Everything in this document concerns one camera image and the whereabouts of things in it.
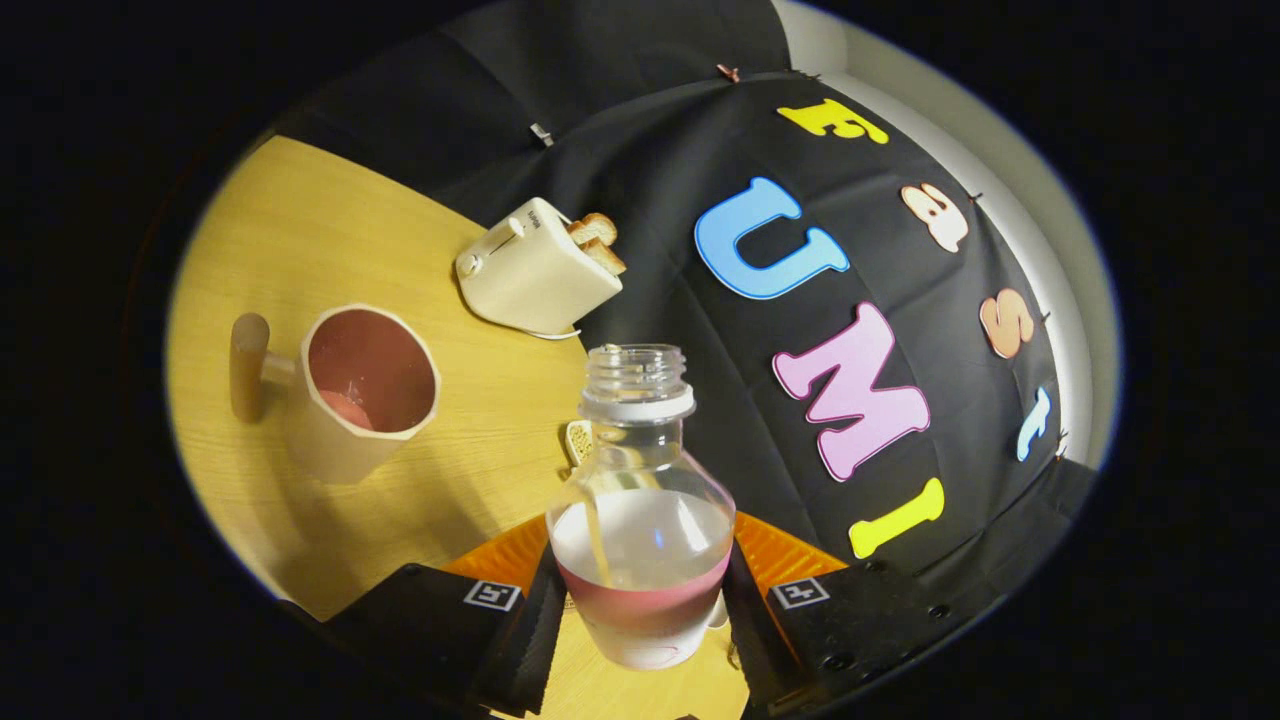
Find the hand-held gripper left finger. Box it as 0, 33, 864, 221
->
320, 515, 566, 716

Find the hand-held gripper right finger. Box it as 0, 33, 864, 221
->
722, 512, 1001, 716

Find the clear plastic juice bottle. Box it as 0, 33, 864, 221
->
545, 343, 738, 671

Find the beige cup with wooden handle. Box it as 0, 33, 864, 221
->
229, 303, 442, 487

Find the cream toaster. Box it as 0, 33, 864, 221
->
455, 197, 624, 336

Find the wooden table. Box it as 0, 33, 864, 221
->
165, 135, 751, 720

